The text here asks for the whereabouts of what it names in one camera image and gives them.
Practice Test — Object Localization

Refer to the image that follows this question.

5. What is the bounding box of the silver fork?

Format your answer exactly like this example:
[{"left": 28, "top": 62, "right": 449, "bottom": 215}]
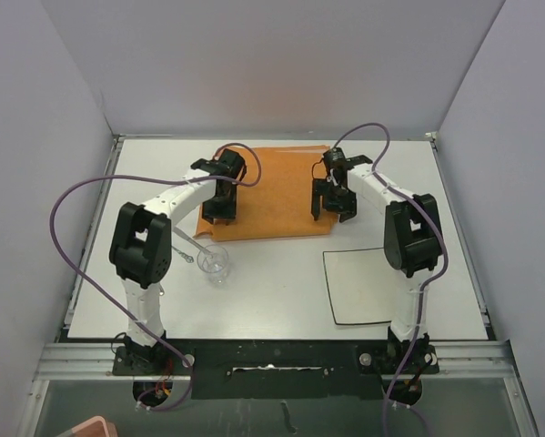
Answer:
[{"left": 171, "top": 246, "right": 195, "bottom": 264}]

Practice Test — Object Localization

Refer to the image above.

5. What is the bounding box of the silver knife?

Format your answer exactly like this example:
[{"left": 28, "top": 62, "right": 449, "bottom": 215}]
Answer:
[{"left": 172, "top": 227, "right": 214, "bottom": 257}]

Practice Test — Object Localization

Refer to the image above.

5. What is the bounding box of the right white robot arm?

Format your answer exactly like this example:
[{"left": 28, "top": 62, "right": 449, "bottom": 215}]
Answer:
[{"left": 311, "top": 147, "right": 448, "bottom": 372}]

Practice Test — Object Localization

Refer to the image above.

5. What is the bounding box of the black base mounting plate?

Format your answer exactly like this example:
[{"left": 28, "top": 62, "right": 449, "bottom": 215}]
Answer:
[{"left": 112, "top": 340, "right": 439, "bottom": 405}]

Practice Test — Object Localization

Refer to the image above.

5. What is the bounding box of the pink box corner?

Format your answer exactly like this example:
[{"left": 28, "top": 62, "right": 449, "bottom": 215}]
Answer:
[{"left": 70, "top": 416, "right": 118, "bottom": 437}]

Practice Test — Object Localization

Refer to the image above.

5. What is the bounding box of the white square plate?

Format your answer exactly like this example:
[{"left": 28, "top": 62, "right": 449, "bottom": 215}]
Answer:
[{"left": 323, "top": 248, "right": 397, "bottom": 327}]

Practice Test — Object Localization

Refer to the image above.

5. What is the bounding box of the clear plastic cup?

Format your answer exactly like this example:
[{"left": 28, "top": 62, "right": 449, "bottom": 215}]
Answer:
[{"left": 197, "top": 244, "right": 230, "bottom": 285}]

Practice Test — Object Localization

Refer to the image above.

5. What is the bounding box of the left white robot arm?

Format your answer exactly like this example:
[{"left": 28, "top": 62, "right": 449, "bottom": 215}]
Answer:
[{"left": 109, "top": 148, "right": 247, "bottom": 374}]

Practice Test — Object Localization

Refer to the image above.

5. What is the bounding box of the orange cloth placemat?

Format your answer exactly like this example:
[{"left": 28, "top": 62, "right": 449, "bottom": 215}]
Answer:
[{"left": 195, "top": 145, "right": 337, "bottom": 242}]

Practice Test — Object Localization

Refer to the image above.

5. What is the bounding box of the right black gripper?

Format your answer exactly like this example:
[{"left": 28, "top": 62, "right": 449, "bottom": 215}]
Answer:
[{"left": 313, "top": 178, "right": 356, "bottom": 223}]

